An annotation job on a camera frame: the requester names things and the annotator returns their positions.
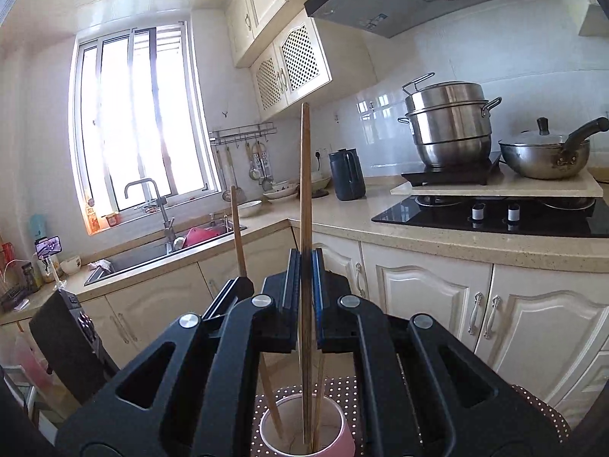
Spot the wooden chopstick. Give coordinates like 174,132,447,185
299,102,313,454
311,352,325,453
230,185,284,438

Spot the red bowl in sink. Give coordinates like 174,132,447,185
185,227,224,248

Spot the brown polka dot tablecloth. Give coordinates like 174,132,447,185
250,373,571,457

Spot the phone on stand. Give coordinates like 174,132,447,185
35,236,65,290

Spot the chrome sink faucet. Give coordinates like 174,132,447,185
124,177,178,254

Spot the pink cylindrical utensil holder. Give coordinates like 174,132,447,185
258,393,355,457

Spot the stack of white bowls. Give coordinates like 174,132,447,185
263,181,299,200

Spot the black electric kettle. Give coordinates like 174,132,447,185
329,149,365,201

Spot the black gas cooktop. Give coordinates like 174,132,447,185
373,195,609,238

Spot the black induction cooker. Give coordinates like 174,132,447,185
402,152,501,187

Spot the stone board over cooktop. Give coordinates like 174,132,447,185
390,165,604,198

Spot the stainless steel steamer pot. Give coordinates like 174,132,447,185
399,72,503,168

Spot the wall utensil rack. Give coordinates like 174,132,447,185
210,122,277,145

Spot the window with frame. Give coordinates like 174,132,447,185
70,21,221,235

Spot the steel wok with black handle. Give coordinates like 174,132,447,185
499,117,608,181

